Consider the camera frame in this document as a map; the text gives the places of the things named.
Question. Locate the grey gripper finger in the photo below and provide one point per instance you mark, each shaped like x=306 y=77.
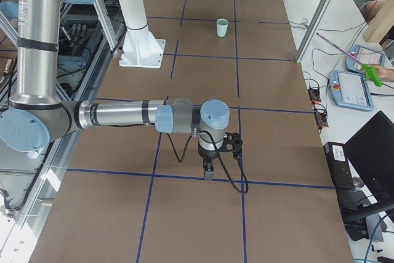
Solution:
x=208 y=170

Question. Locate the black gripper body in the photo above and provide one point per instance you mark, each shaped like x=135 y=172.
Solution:
x=205 y=155

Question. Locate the mint green cup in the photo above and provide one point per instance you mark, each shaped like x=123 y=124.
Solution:
x=221 y=30
x=221 y=24

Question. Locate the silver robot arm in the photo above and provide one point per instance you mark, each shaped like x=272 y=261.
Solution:
x=36 y=116

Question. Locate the brown paper table cover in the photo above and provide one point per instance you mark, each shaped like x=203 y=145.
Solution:
x=254 y=186

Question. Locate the orange black power strip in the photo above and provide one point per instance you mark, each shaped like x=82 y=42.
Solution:
x=314 y=95

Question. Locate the black computer box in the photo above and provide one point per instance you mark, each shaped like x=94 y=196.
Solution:
x=338 y=165

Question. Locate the near blue teach pendant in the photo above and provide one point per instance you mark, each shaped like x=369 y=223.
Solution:
x=350 y=90

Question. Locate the blue teach pendant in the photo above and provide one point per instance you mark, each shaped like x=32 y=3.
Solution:
x=364 y=55
x=350 y=90

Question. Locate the black monitor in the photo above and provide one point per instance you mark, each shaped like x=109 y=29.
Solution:
x=370 y=151

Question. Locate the far blue teach pendant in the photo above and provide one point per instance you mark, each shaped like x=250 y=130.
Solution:
x=364 y=55

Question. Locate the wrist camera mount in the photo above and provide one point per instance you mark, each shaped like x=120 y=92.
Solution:
x=232 y=143

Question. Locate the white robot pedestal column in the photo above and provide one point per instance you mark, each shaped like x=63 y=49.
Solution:
x=140 y=48

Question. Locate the green handled reacher stick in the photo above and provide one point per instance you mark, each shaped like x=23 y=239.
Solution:
x=370 y=72

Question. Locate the aluminium frame post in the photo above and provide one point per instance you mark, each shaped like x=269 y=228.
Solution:
x=312 y=29

